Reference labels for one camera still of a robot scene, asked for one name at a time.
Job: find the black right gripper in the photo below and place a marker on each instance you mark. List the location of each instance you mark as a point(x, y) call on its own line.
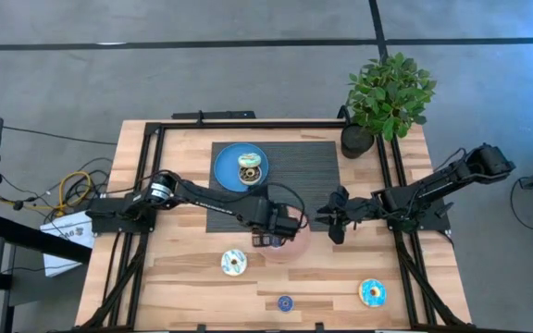
point(354, 208)

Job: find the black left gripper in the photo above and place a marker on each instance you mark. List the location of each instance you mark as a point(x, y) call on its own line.
point(276, 217)

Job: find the large white teal-drizzled donut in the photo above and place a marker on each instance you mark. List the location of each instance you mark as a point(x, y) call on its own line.
point(227, 262)

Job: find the large chocolate donut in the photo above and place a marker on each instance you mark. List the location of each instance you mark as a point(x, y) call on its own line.
point(243, 176)

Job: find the large blue donut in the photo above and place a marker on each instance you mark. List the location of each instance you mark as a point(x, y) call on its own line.
point(364, 293)

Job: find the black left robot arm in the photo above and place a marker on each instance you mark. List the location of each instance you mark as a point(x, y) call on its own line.
point(211, 201)

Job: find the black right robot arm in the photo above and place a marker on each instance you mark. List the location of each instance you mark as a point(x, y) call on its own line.
point(433, 187)

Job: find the pink plate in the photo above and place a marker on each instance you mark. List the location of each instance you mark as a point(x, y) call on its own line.
point(289, 252)

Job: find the dark grey woven placemat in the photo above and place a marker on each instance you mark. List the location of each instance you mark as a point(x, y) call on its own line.
point(303, 166)

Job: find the black plant pot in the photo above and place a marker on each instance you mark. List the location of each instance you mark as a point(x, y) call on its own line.
point(356, 141)

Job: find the blue plate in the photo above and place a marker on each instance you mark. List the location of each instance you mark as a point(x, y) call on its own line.
point(227, 171)

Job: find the green leafy plant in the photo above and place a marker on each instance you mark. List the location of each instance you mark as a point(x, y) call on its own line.
point(389, 94)

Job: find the black bar-shaped device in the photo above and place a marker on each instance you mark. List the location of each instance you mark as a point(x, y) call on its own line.
point(220, 114)

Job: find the white printed paper box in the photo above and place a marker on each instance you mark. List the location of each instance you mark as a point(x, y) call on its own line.
point(70, 231)

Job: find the black diagonal beam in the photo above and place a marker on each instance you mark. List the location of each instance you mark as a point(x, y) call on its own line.
point(26, 236)

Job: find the black bracket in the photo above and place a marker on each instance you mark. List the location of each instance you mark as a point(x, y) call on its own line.
point(200, 329)
point(319, 328)

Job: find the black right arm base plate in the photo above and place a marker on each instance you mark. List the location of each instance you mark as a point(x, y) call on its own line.
point(435, 223)

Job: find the black aluminium table frame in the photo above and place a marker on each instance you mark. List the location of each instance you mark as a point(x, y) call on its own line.
point(248, 125)

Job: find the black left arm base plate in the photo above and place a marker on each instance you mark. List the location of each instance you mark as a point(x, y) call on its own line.
point(109, 222)

